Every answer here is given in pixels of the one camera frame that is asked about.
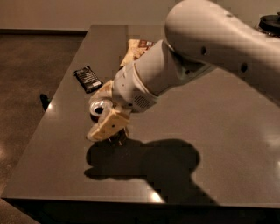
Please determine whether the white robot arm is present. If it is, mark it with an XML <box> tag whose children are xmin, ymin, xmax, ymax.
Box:
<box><xmin>87</xmin><ymin>0</ymin><xmax>280</xmax><ymax>142</ymax></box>

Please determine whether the small dark floor object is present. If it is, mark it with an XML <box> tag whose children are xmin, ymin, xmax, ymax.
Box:
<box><xmin>39</xmin><ymin>94</ymin><xmax>51</xmax><ymax>110</ymax></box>

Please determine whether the black round lid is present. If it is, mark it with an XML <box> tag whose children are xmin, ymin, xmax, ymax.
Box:
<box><xmin>258</xmin><ymin>12</ymin><xmax>280</xmax><ymax>36</ymax></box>

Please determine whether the orange soda can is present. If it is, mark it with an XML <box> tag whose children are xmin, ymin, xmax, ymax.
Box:
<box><xmin>88</xmin><ymin>97</ymin><xmax>130</xmax><ymax>147</ymax></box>

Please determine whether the yellow brown chip bag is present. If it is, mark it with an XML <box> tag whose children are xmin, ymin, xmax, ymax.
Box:
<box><xmin>120</xmin><ymin>39</ymin><xmax>155</xmax><ymax>67</ymax></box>

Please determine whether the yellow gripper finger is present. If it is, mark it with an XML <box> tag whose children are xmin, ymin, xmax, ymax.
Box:
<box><xmin>90</xmin><ymin>80</ymin><xmax>113</xmax><ymax>101</ymax></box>
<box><xmin>87</xmin><ymin>106</ymin><xmax>130</xmax><ymax>142</ymax></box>

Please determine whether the black snack bar wrapper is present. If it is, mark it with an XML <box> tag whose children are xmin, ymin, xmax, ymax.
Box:
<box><xmin>73</xmin><ymin>66</ymin><xmax>103</xmax><ymax>94</ymax></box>

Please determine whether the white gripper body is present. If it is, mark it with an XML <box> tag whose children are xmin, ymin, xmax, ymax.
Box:
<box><xmin>112</xmin><ymin>63</ymin><xmax>158</xmax><ymax>113</ymax></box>

